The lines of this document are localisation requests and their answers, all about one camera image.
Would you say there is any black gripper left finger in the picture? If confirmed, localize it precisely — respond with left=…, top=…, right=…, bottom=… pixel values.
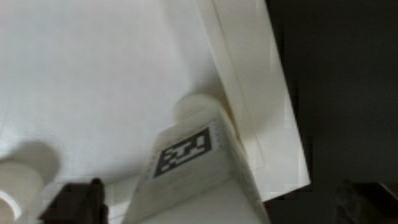
left=39, top=178, right=109, bottom=224

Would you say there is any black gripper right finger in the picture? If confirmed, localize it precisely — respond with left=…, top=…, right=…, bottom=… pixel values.
left=334, top=181, right=398, bottom=224

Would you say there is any white table leg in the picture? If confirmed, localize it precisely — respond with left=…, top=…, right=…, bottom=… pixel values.
left=119, top=109, right=274, bottom=224

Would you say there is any white square tabletop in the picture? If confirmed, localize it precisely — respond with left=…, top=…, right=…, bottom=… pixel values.
left=0, top=0, right=310, bottom=224

